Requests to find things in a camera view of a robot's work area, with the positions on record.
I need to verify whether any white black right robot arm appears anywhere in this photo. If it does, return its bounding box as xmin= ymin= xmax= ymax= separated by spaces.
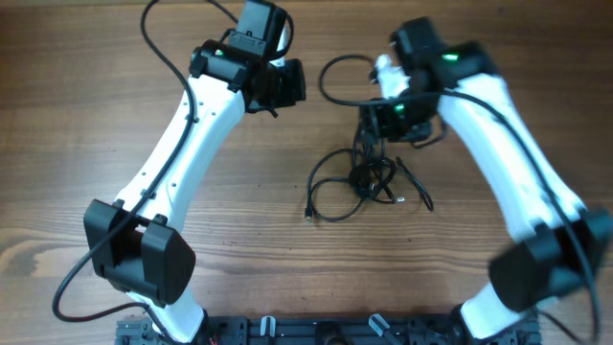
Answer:
xmin=360 ymin=17 xmax=612 ymax=342

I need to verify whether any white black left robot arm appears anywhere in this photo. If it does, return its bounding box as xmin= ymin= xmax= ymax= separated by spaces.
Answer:
xmin=83 ymin=1 xmax=306 ymax=344

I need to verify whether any black cable bundle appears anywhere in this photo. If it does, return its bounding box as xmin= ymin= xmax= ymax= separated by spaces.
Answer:
xmin=304 ymin=122 xmax=435 ymax=225

